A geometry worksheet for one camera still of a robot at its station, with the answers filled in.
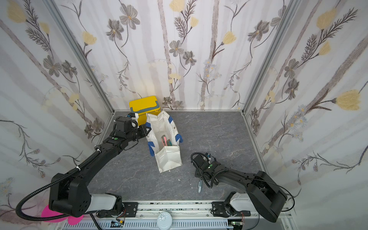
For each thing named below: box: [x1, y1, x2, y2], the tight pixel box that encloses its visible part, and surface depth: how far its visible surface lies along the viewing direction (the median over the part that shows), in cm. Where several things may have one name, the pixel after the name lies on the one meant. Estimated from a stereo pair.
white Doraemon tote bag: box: [145, 110, 184, 174], surface depth 87 cm
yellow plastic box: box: [128, 95, 161, 127], surface depth 106 cm
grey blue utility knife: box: [197, 180, 203, 194], surface depth 82 cm
